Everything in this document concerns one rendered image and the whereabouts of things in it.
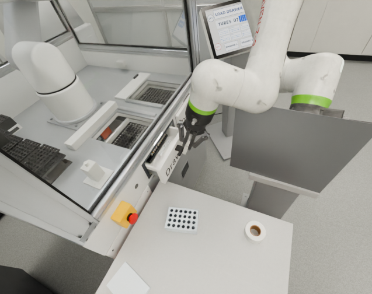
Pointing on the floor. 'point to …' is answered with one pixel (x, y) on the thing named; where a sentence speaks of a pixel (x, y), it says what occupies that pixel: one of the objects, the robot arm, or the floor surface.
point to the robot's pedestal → (272, 196)
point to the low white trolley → (205, 248)
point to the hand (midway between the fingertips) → (186, 147)
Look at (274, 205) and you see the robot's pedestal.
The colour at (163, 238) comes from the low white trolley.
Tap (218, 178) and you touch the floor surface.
